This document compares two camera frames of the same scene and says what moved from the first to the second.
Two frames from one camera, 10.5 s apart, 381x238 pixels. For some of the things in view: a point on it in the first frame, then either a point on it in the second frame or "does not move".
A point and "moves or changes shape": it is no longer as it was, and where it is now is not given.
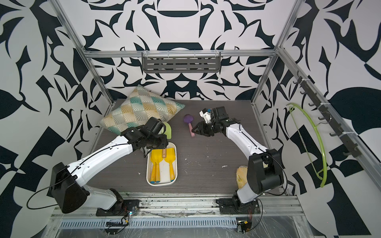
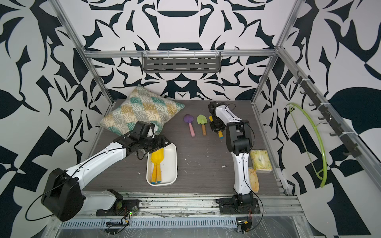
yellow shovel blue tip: (156, 157) does not move
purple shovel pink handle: (188, 119) does not move
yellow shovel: (170, 157) moves or changes shape
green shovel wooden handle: (168, 133) moves or changes shape
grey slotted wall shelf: (181, 62) does not move
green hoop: (290, 106) does not move
